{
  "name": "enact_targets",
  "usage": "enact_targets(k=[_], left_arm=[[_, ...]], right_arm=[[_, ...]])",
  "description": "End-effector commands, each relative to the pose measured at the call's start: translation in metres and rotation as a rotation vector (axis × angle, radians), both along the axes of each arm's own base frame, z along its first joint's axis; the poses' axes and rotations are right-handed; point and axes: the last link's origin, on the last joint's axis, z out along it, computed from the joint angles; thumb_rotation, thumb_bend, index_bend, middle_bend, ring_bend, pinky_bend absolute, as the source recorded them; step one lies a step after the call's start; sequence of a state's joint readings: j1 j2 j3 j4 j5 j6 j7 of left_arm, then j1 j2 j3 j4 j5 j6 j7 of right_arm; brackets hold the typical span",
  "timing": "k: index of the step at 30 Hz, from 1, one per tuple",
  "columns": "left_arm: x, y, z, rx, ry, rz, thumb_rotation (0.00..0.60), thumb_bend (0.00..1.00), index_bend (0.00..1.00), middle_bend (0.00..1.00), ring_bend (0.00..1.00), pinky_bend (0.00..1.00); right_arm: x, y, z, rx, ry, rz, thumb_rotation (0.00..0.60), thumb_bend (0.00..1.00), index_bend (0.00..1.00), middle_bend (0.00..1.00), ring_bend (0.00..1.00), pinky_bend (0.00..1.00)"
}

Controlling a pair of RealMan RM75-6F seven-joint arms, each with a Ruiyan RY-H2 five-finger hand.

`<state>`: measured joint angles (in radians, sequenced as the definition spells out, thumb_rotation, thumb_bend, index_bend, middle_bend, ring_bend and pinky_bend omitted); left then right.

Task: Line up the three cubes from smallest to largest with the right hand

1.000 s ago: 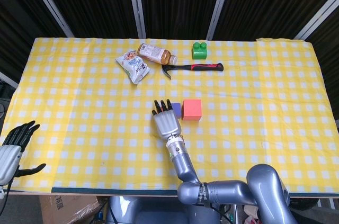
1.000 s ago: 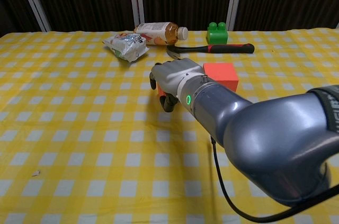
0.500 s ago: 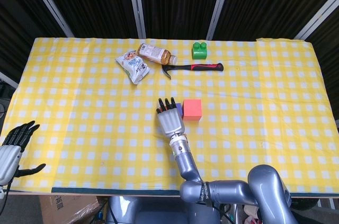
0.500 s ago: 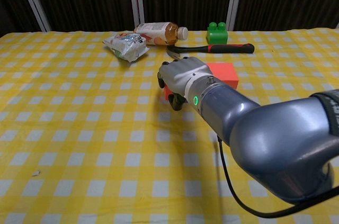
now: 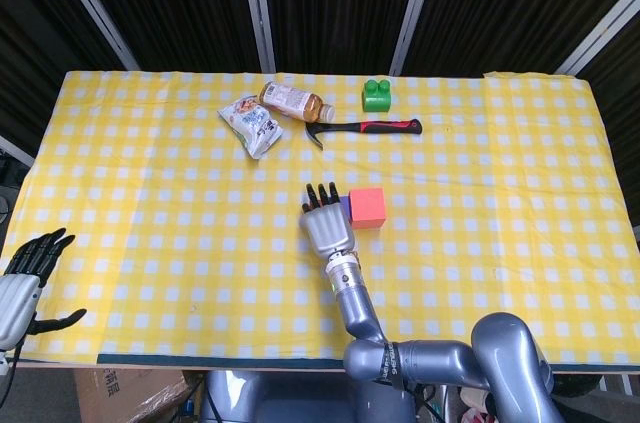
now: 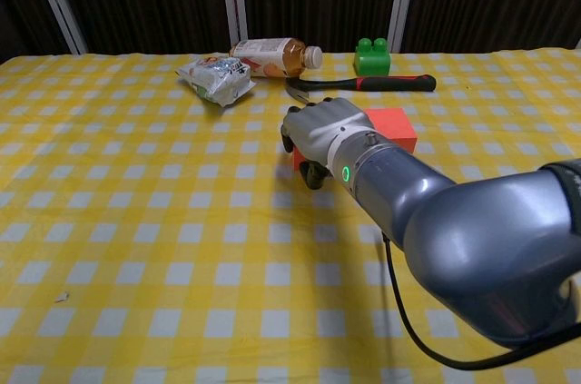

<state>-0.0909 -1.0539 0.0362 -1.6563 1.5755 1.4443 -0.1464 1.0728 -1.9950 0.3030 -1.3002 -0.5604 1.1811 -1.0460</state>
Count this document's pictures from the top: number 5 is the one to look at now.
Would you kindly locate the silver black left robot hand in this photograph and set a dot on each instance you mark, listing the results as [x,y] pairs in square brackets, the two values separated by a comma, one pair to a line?
[20,293]

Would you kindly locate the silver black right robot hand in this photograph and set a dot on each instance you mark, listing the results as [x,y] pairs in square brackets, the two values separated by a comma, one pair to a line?
[327,230]

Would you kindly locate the purple foam cube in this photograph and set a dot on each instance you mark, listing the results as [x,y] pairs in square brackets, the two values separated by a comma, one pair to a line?
[345,205]

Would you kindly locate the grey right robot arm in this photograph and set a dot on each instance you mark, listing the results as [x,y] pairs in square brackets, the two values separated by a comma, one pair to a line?
[360,313]

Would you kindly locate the large red foam cube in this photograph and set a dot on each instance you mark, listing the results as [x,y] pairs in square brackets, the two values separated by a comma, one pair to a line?
[367,208]

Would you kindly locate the white crinkled snack bag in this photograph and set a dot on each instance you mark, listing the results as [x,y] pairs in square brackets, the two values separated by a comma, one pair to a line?
[252,125]

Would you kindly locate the amber tea plastic bottle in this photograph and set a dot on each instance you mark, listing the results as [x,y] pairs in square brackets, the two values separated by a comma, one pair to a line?
[290,99]

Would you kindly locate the green toy building brick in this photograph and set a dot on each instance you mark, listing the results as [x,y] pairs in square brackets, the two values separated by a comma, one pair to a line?
[377,98]

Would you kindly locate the brown cardboard box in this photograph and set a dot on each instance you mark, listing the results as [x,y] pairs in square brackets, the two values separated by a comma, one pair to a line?
[125,398]

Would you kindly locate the yellow white checkered tablecloth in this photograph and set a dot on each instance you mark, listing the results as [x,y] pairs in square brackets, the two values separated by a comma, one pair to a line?
[150,193]

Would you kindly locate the grey robot torso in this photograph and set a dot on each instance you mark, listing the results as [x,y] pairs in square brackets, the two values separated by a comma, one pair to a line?
[300,403]

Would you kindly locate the white metal frame post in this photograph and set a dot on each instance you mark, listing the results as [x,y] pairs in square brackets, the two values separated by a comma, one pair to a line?
[415,8]
[257,3]
[92,5]
[600,25]

